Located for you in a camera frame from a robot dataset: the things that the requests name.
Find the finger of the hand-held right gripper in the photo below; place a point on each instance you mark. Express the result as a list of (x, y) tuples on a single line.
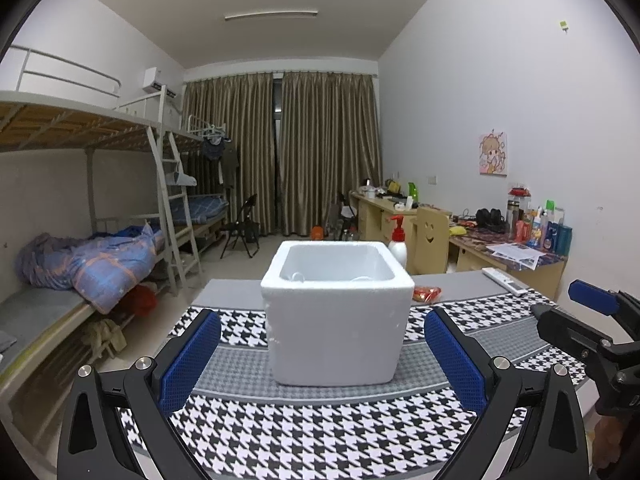
[(592, 296), (565, 330)]

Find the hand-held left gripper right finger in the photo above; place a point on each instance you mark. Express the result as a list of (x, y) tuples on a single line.
[(455, 360)]

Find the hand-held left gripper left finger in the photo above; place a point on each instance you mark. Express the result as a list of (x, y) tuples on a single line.
[(192, 360)]

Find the white foam box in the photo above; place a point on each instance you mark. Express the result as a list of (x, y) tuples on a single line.
[(335, 335)]

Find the person's right hand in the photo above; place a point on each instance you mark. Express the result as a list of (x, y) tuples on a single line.
[(611, 445)]

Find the wooden desk with patterned cover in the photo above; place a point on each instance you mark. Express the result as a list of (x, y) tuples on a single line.
[(545, 275)]

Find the red snack packet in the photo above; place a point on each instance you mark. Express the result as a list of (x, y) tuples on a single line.
[(427, 294)]

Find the white remote control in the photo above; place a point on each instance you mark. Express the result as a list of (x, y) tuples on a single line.
[(505, 280)]

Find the red cloth bundle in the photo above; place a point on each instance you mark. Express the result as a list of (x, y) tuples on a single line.
[(140, 301)]

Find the cluster of toiletry bottles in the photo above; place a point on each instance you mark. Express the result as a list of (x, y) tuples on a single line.
[(542, 230)]

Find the printed paper sheets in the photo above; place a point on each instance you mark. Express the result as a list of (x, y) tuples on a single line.
[(515, 254)]

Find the beige cloth bundle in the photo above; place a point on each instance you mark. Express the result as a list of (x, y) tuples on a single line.
[(105, 337)]

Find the wooden chair with smiley cutout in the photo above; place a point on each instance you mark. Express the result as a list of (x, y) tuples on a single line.
[(432, 240)]

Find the white pump bottle red cap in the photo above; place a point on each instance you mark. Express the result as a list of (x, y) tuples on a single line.
[(398, 250)]

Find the black headphones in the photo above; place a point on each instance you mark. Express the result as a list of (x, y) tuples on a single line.
[(490, 219)]

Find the yellow item on desk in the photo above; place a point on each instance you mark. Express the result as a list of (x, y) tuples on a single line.
[(458, 231)]

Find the black folding chair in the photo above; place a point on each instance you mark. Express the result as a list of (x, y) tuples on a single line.
[(240, 232)]

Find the blue checked quilt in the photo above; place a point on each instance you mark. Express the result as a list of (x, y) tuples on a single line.
[(95, 265)]

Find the houndstooth tablecloth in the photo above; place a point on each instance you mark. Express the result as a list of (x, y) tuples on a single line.
[(320, 430)]

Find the white metal bunk bed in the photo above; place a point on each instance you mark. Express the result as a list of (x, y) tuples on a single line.
[(60, 125), (205, 210)]

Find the wooden desk with drawers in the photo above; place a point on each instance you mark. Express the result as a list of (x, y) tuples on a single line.
[(372, 220)]

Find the green bottle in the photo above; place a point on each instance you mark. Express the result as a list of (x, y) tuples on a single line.
[(413, 191)]

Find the dark hanging clothes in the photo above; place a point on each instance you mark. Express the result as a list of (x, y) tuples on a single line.
[(220, 157)]

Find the brown curtain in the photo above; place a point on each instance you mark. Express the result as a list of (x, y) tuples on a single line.
[(330, 150), (225, 155)]

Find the white air conditioner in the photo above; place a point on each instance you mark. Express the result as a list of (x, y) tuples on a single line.
[(153, 80)]

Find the ceiling tube light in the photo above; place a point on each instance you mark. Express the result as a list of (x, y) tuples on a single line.
[(270, 15)]

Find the pink cartoon wall poster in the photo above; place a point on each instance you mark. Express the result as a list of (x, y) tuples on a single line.
[(493, 153)]

